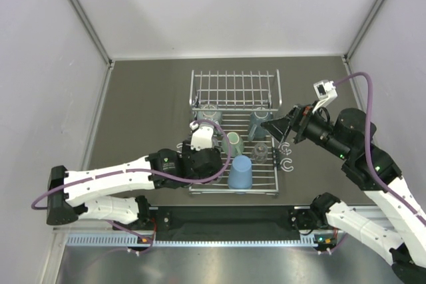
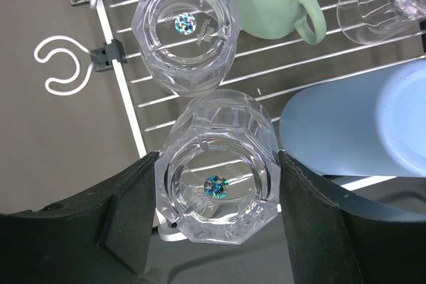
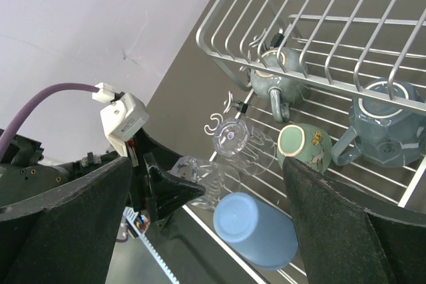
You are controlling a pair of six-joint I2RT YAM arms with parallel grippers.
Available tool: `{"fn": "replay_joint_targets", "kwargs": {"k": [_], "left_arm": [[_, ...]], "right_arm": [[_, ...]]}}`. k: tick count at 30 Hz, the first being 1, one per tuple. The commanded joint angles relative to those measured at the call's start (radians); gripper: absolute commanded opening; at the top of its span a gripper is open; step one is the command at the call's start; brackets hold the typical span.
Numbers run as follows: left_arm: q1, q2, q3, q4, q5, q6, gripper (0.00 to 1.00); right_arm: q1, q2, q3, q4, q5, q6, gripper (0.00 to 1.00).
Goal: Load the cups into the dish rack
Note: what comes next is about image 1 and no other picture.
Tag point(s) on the pale speckled ceramic mug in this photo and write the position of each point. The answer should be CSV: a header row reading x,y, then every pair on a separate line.
x,y
210,112

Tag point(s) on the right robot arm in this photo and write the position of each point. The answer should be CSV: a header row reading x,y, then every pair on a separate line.
x,y
376,174

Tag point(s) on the metal wire dish rack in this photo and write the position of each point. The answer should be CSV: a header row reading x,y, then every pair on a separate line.
x,y
237,96

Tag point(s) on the mint green cup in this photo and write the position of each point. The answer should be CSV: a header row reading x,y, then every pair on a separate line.
x,y
233,144

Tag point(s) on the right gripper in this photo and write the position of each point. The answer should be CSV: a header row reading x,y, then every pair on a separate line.
x,y
297,118

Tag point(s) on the blue plastic cup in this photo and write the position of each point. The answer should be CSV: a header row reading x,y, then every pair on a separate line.
x,y
240,174

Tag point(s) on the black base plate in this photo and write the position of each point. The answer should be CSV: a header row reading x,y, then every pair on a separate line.
x,y
224,223

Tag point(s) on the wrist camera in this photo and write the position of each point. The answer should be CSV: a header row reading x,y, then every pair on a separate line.
x,y
202,135
326,93

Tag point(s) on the grey-blue ceramic mug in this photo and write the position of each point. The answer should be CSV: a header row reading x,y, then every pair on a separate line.
x,y
255,131

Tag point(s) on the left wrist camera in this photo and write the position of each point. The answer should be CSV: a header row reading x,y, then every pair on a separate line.
x,y
202,135

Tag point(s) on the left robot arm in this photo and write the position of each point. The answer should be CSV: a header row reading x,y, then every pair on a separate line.
x,y
92,194

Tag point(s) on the clear glass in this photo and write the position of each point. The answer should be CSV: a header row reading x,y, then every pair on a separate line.
x,y
259,153

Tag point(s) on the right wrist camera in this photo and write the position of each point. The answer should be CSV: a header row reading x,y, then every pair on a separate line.
x,y
326,93

